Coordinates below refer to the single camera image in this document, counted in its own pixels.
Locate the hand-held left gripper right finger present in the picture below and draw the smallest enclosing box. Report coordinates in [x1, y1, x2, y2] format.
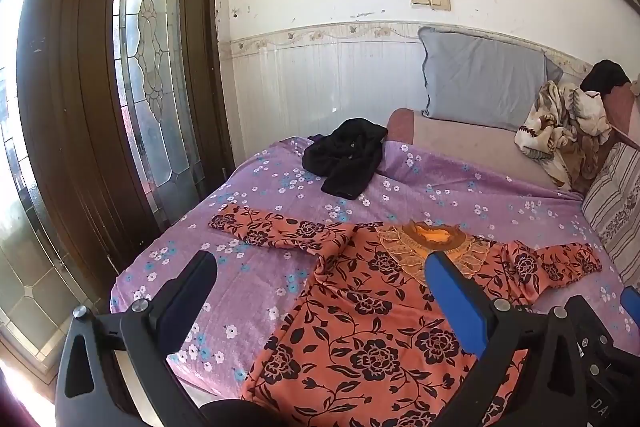
[424, 251, 595, 427]

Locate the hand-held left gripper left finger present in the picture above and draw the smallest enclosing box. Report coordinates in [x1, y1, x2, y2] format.
[55, 250, 218, 427]

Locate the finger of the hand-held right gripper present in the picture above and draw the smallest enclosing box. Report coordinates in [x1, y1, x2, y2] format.
[567, 286, 640, 358]

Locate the orange black floral shirt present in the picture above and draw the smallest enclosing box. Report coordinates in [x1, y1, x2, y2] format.
[208, 203, 603, 427]

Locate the purple floral bed sheet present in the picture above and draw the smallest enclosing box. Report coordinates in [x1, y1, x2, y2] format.
[109, 136, 640, 400]

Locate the striped floral cushion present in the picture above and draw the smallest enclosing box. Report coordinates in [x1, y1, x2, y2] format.
[581, 142, 640, 283]

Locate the pink bed cushion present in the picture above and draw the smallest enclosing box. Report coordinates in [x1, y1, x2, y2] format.
[386, 108, 581, 194]

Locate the stained glass window panel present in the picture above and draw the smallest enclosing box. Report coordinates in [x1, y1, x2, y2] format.
[0, 0, 108, 373]

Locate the black garment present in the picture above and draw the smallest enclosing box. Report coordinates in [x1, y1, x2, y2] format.
[301, 118, 389, 200]

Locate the beige floral crumpled blanket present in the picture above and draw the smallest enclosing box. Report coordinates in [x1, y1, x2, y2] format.
[515, 79, 613, 192]

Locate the maroon headboard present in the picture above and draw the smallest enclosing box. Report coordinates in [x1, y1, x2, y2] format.
[602, 84, 640, 150]

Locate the grey pillow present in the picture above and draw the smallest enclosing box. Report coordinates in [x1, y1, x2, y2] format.
[418, 26, 563, 132]

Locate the brown wooden glass door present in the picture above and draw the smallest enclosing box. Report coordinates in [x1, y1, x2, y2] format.
[15, 0, 236, 268]

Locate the black cloth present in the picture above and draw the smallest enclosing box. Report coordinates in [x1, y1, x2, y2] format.
[580, 59, 632, 95]

